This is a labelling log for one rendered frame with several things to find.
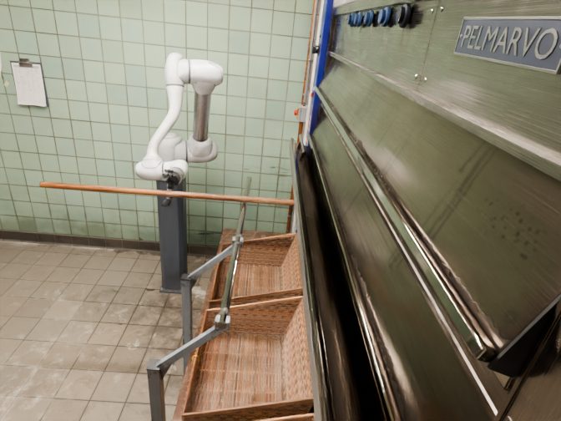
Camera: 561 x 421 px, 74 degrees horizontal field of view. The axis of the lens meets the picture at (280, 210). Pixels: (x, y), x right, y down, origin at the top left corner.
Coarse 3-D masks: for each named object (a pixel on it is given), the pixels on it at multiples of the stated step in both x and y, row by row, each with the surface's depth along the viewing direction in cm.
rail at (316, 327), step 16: (304, 208) 129; (304, 224) 118; (304, 240) 109; (304, 256) 102; (320, 320) 79; (320, 336) 75; (320, 352) 71; (320, 368) 68; (320, 384) 65; (320, 400) 63
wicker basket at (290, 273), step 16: (256, 240) 232; (272, 240) 233; (288, 240) 233; (240, 256) 238; (256, 256) 238; (272, 256) 238; (288, 256) 233; (224, 272) 231; (240, 272) 233; (256, 272) 234; (272, 272) 236; (288, 272) 220; (256, 288) 220; (272, 288) 222; (288, 288) 208; (240, 304) 187
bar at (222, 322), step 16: (240, 208) 184; (240, 224) 168; (240, 240) 156; (224, 256) 160; (192, 272) 166; (224, 304) 120; (224, 320) 113; (192, 336) 184; (208, 336) 116; (176, 352) 120; (160, 368) 122; (160, 384) 125; (160, 400) 128; (160, 416) 132
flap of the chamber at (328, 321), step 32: (320, 192) 152; (320, 224) 126; (320, 256) 107; (320, 288) 93; (352, 320) 86; (352, 352) 77; (352, 384) 69; (320, 416) 62; (352, 416) 63; (384, 416) 65
